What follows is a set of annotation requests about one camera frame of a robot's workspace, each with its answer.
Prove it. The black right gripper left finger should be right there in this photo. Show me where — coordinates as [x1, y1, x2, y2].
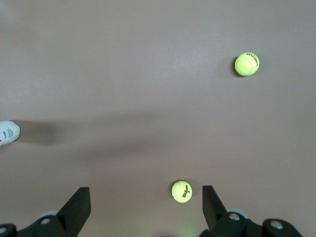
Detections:
[0, 187, 92, 237]

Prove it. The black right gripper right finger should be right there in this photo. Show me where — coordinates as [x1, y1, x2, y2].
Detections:
[199, 185, 304, 237]

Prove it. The blue white tennis ball can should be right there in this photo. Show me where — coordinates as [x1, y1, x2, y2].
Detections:
[0, 120, 21, 148]

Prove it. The yellow-green tennis ball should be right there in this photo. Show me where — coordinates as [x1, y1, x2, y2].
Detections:
[171, 180, 193, 203]
[234, 51, 261, 77]

